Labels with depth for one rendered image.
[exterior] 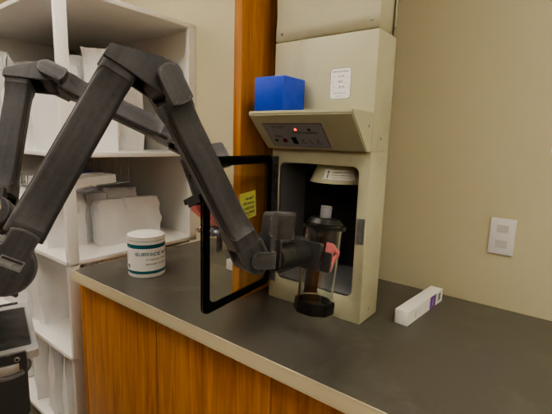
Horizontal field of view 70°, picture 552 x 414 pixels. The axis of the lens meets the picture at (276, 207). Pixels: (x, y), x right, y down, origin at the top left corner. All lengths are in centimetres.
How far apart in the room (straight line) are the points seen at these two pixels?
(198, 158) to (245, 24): 58
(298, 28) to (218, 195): 61
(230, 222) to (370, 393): 44
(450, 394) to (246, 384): 47
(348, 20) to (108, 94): 66
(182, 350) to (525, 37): 134
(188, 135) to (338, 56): 53
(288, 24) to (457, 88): 58
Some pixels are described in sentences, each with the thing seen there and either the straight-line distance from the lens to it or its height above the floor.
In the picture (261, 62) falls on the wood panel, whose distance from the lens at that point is 127.
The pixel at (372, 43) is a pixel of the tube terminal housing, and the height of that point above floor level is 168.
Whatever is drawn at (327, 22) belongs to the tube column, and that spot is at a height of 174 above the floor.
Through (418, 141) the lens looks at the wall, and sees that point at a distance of 146.
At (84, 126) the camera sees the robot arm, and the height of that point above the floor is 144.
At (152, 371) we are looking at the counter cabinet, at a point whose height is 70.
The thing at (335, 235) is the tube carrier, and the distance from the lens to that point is 97.
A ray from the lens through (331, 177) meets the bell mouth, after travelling 113.
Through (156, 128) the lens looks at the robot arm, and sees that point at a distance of 113.
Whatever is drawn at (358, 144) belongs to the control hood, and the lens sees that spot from 101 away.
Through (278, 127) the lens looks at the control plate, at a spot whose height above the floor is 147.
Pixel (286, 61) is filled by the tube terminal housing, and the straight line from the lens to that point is 121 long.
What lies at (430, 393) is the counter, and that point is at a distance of 94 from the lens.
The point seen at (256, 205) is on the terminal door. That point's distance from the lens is 115.
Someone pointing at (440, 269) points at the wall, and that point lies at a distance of 149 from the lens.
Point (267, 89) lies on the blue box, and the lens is 110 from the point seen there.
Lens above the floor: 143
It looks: 9 degrees down
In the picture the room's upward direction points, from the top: 2 degrees clockwise
